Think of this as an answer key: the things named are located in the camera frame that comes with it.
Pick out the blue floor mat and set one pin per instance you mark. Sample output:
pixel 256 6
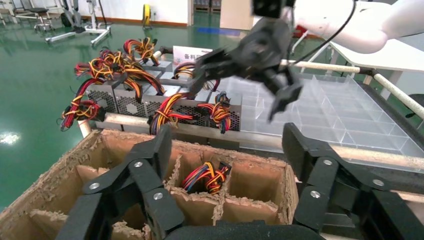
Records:
pixel 218 31

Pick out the white metal floor stand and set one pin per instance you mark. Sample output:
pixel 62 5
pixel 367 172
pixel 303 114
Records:
pixel 99 34

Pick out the white printed sign card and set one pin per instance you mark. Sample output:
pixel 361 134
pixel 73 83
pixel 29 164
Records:
pixel 188 54

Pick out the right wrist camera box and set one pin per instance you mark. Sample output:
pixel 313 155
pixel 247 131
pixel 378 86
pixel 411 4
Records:
pixel 270 7

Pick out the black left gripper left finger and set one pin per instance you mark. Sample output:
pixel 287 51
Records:
pixel 145 172

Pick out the clear acrylic divider tray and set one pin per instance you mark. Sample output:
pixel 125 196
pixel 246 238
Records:
pixel 348 112

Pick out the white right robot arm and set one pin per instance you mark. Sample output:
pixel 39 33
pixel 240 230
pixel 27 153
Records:
pixel 364 23

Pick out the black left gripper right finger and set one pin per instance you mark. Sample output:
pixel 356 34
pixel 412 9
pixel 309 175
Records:
pixel 318 195

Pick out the white table with metal legs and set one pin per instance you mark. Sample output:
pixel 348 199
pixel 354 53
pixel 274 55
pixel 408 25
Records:
pixel 397 59

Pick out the black seat metal stool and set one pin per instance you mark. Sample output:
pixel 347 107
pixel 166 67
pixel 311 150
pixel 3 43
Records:
pixel 39 10

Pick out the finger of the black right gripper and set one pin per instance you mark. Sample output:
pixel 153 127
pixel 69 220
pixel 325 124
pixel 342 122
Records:
pixel 212 64
pixel 285 94

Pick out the brown cardboard box with dividers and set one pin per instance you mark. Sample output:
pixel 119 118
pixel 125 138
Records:
pixel 258 179

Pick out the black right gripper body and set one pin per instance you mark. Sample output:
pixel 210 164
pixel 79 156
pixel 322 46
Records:
pixel 261 46

